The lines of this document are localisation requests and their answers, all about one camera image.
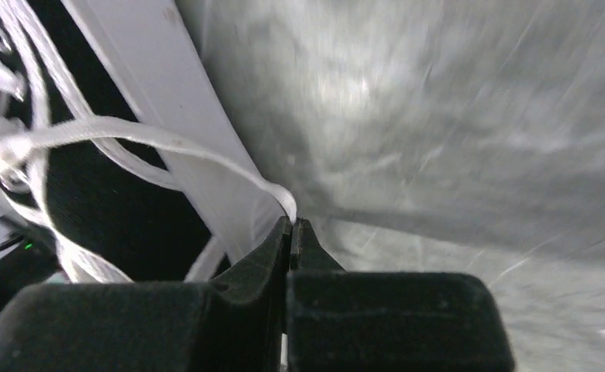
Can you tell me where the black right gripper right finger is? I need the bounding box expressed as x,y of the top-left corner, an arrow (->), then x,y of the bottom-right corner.
287,219 -> 516,371

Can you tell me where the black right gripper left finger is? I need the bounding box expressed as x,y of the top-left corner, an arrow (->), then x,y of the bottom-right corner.
0,218 -> 292,371

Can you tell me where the black white canvas sneaker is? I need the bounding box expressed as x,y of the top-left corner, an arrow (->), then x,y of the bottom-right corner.
0,1 -> 291,283

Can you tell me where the white shoelace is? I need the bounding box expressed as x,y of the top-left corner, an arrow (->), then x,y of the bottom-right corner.
0,116 -> 297,222

